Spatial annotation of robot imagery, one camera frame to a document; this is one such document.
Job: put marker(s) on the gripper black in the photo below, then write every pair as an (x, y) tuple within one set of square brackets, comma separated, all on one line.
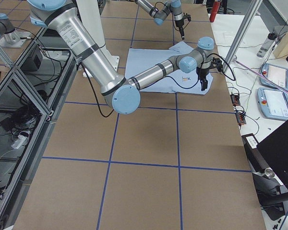
[(179, 23), (202, 73)]

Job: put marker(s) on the light blue t-shirt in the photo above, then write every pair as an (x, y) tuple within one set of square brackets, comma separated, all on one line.
[(172, 70)]

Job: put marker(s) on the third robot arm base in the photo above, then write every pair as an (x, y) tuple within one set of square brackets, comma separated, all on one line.
[(10, 37)]

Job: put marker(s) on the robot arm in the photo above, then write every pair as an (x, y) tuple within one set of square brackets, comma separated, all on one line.
[(172, 7), (122, 94)]

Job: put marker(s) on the red cylinder tube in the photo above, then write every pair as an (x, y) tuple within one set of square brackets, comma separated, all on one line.
[(214, 10)]

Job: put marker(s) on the orange connector board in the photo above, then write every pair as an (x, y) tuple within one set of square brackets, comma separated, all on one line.
[(238, 109)]

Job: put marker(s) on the teach pendant near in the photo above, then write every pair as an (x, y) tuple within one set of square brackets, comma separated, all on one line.
[(273, 103)]

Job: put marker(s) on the teach pendant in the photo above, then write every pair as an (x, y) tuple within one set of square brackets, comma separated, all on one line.
[(273, 103), (276, 74)]

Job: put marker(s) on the teach pendant far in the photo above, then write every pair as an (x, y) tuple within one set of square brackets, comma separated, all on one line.
[(276, 74)]

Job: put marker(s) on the reacher grabber stick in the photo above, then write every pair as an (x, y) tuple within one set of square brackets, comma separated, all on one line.
[(260, 75)]

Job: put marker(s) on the black monitor on stand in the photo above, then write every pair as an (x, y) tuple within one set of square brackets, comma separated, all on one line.
[(269, 161)]

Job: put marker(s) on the black power box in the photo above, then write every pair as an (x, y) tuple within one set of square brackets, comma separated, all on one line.
[(33, 61)]

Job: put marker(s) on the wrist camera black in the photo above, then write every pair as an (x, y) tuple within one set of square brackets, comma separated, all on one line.
[(216, 63), (187, 17)]

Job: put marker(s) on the aluminium frame post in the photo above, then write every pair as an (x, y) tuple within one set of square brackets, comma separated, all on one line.
[(244, 26)]

